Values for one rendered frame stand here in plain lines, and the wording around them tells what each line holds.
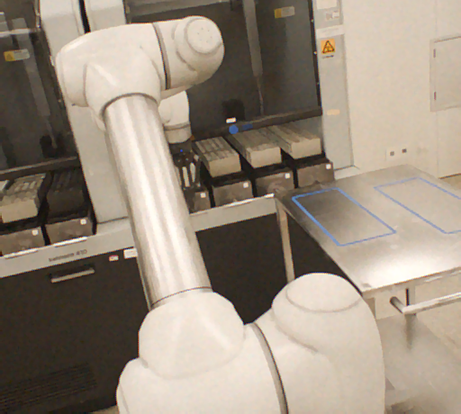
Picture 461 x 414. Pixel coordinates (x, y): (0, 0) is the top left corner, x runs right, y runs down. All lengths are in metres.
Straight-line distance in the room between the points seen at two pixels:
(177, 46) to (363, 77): 2.27
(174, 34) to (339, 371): 0.64
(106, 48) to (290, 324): 0.58
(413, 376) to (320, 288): 0.94
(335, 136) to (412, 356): 0.78
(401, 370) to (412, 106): 2.00
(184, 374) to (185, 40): 0.57
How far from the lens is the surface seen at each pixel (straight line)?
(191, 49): 0.95
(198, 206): 1.70
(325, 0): 1.81
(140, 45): 0.96
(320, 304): 0.72
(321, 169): 1.79
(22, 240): 1.75
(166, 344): 0.73
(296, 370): 0.73
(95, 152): 1.72
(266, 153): 1.78
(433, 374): 1.67
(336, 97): 1.85
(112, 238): 1.72
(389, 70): 3.21
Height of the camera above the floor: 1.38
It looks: 20 degrees down
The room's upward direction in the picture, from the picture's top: 9 degrees counter-clockwise
